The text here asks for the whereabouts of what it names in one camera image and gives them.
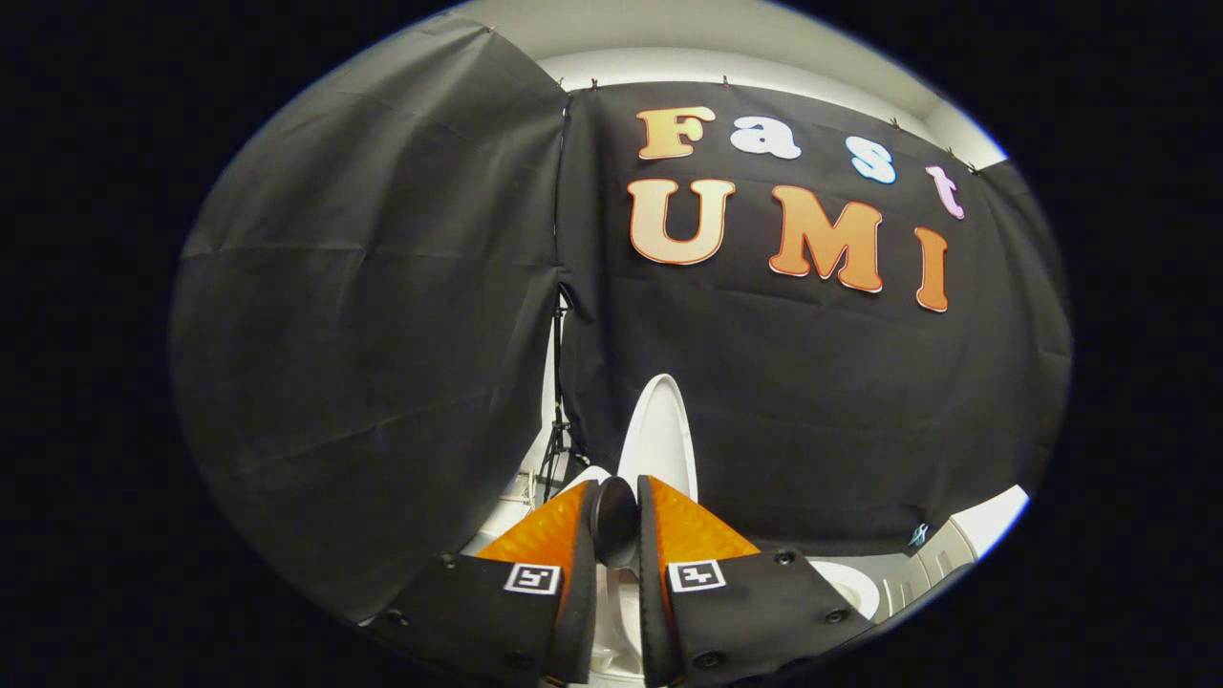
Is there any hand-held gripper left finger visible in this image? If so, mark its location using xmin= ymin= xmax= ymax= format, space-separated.
xmin=368 ymin=480 xmax=601 ymax=687

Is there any white toilet lid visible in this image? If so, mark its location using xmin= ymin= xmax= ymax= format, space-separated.
xmin=615 ymin=372 xmax=700 ymax=505

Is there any black backdrop cloth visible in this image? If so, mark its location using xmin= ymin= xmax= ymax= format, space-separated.
xmin=170 ymin=13 xmax=1073 ymax=624

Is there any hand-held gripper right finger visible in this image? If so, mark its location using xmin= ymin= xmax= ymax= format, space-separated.
xmin=636 ymin=475 xmax=876 ymax=688

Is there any black tripod stand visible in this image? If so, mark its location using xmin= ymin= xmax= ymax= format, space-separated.
xmin=533 ymin=285 xmax=595 ymax=505

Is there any black round lid knob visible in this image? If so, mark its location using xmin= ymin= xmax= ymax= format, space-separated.
xmin=587 ymin=475 xmax=642 ymax=570

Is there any white toilet bowl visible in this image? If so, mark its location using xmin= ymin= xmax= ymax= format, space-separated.
xmin=590 ymin=557 xmax=882 ymax=687

